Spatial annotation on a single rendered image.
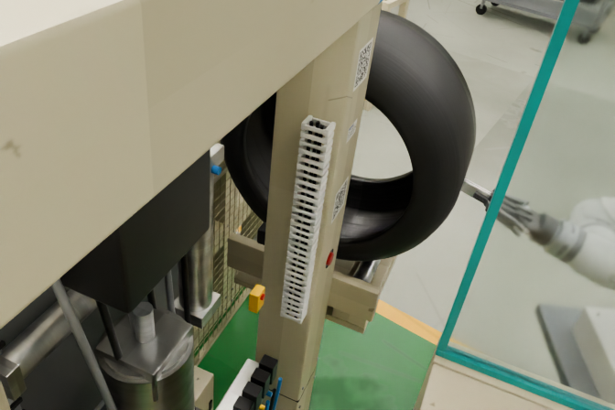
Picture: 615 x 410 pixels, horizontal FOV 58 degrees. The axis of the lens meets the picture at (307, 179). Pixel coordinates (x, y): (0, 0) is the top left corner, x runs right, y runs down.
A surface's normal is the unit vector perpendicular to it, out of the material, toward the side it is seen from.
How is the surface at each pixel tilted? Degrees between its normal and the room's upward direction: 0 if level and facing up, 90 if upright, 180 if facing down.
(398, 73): 48
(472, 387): 0
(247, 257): 90
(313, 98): 90
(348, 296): 90
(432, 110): 59
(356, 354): 0
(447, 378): 0
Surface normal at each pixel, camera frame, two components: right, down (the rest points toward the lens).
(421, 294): 0.11, -0.81
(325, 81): -0.39, 0.49
